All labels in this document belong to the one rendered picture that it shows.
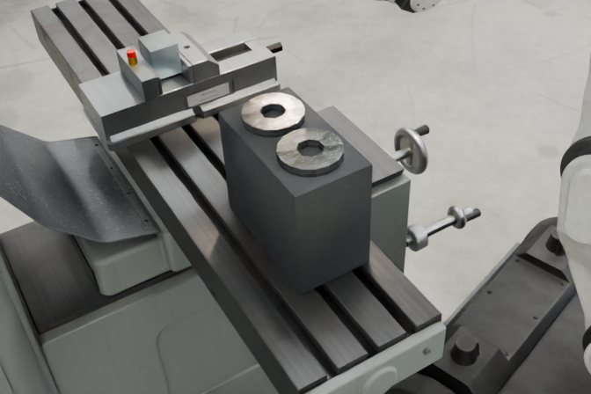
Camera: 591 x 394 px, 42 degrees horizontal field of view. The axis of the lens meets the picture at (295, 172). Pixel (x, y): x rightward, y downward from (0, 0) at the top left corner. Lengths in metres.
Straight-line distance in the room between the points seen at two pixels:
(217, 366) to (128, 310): 0.32
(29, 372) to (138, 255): 0.26
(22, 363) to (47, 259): 0.24
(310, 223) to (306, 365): 0.18
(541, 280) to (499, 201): 1.06
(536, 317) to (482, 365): 0.18
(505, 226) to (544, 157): 0.40
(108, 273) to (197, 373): 0.39
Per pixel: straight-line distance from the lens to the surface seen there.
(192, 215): 1.23
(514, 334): 1.53
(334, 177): 0.99
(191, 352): 1.60
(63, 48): 1.72
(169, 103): 1.40
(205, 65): 1.39
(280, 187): 0.99
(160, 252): 1.38
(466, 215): 1.83
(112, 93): 1.41
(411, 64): 3.32
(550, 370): 1.52
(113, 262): 1.35
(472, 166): 2.80
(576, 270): 1.36
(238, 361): 1.70
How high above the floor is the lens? 1.77
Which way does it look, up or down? 40 degrees down
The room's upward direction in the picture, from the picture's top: 3 degrees counter-clockwise
